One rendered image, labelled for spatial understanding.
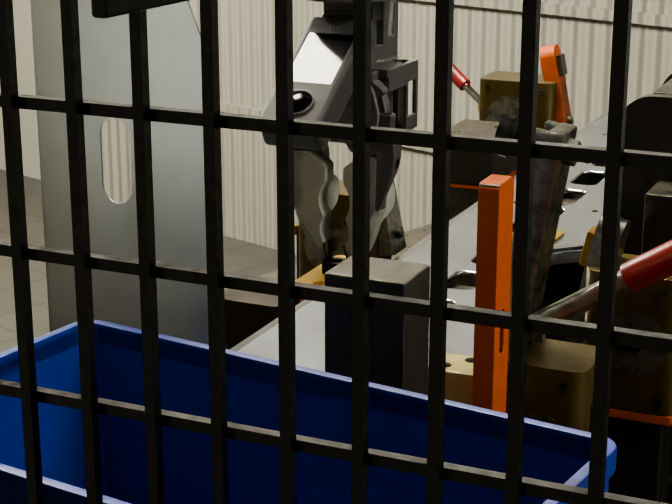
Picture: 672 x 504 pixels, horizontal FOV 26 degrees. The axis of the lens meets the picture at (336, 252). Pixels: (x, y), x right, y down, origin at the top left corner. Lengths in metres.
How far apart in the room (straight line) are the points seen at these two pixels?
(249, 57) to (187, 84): 4.14
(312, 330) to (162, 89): 0.47
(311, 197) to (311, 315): 0.22
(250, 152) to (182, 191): 4.19
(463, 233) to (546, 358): 0.51
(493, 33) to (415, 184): 0.57
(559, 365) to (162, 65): 0.38
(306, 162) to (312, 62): 0.09
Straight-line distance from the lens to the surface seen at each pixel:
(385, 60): 1.09
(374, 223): 1.07
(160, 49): 0.81
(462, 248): 1.48
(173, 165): 0.82
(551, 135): 0.99
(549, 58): 2.09
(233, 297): 1.36
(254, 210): 5.04
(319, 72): 1.01
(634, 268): 1.01
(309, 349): 1.19
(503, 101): 2.10
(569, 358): 1.04
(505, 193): 0.91
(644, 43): 3.97
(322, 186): 1.08
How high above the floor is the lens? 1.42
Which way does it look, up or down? 17 degrees down
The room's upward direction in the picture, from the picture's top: straight up
